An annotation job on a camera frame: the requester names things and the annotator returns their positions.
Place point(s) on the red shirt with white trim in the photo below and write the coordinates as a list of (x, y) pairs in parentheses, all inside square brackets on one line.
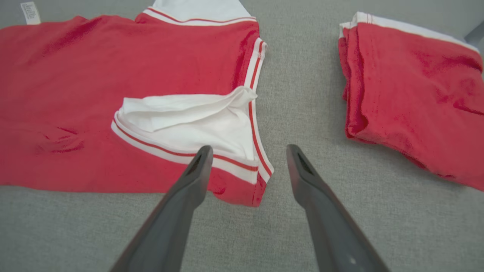
[(94, 75)]

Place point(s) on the red shorts with white waistband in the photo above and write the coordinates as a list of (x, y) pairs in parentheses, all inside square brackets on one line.
[(416, 94)]

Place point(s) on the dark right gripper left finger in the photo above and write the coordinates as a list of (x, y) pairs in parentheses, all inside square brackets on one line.
[(170, 226)]

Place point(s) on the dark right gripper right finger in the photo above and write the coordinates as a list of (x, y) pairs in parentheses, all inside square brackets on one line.
[(332, 226)]

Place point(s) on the grey fabric sofa cushion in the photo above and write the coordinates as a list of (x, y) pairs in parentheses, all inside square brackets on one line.
[(302, 94)]

